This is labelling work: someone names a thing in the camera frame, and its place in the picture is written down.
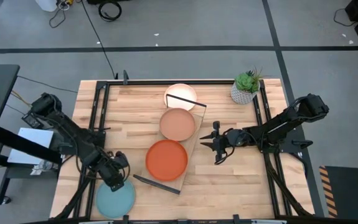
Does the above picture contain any pale cream plate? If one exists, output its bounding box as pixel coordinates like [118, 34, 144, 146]
[163, 83, 198, 112]

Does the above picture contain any teal plate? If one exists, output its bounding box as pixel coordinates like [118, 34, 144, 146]
[95, 178, 136, 220]

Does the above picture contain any white paper sheet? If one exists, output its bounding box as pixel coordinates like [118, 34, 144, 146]
[7, 127, 55, 166]

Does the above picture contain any white triangle-patterned plant pot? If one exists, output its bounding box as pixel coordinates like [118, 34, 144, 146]
[230, 81, 258, 105]

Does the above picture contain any peach plate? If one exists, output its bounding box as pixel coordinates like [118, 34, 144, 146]
[159, 107, 196, 142]

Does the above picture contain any crumpled white paper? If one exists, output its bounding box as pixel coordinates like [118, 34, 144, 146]
[30, 159, 60, 176]

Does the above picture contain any green succulent plant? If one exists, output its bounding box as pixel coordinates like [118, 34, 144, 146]
[233, 65, 265, 95]

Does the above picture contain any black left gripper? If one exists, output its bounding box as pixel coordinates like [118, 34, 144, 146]
[96, 150, 131, 193]

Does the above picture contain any black power brick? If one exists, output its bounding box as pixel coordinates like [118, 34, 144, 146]
[21, 112, 45, 130]

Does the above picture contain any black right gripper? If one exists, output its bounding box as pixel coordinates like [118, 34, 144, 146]
[199, 120, 251, 164]

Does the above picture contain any orange plate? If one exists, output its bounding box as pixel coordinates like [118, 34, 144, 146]
[144, 139, 189, 182]

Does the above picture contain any coiled black cable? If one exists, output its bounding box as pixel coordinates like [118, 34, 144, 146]
[98, 1, 123, 23]

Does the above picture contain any black aluminium table frame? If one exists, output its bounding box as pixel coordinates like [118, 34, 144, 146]
[53, 70, 316, 224]

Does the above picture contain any black hazard-striped floor mat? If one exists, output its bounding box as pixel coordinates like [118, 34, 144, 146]
[318, 165, 358, 218]

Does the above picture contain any long black floor cable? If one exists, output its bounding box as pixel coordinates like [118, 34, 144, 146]
[80, 0, 119, 80]

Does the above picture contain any white container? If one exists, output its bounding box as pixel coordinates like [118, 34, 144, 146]
[34, 0, 58, 12]

